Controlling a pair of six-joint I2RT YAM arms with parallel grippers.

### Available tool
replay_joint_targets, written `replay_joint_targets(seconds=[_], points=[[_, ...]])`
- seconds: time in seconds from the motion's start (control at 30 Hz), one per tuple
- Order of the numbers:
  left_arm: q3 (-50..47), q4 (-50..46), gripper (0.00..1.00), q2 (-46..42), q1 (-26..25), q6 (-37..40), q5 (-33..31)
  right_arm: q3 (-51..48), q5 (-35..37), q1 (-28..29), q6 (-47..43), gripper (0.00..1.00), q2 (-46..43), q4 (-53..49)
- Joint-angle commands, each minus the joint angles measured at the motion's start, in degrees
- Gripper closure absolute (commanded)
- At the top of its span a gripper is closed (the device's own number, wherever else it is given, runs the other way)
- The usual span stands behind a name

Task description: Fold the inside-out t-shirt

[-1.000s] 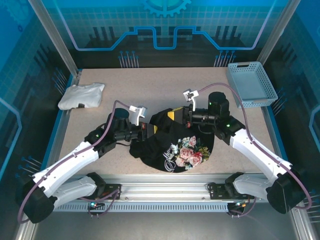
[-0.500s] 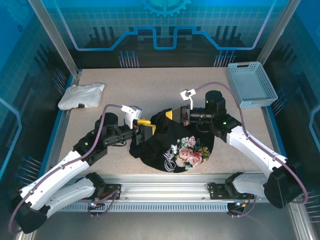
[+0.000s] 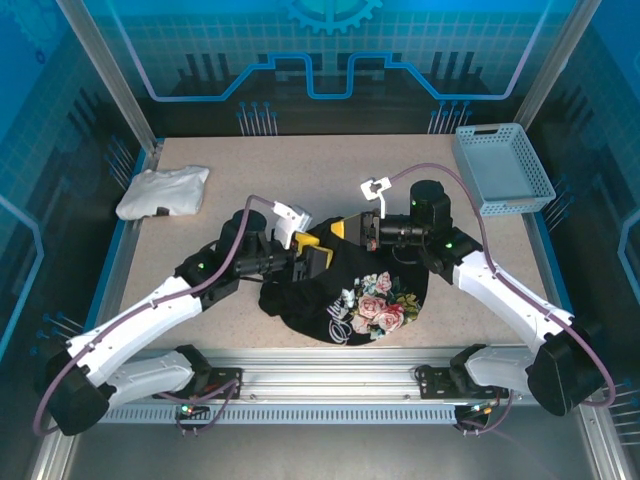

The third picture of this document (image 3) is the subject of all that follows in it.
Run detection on slotted grey cable duct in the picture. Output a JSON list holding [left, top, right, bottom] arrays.
[[97, 403, 464, 427]]

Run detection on grey perforated plastic basket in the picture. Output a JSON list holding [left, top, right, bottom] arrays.
[[452, 122, 558, 220]]

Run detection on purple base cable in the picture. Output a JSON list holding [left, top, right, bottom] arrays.
[[455, 394, 515, 437], [159, 374, 245, 437]]

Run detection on aluminium frame post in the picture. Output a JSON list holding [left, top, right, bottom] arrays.
[[53, 0, 157, 151], [517, 0, 604, 129]]

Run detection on folded white t-shirt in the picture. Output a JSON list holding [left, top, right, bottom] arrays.
[[114, 163, 211, 221]]

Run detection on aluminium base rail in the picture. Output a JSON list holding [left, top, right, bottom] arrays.
[[102, 344, 551, 407]]

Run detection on black t-shirt with floral print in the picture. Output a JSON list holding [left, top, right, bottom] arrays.
[[257, 215, 432, 347]]

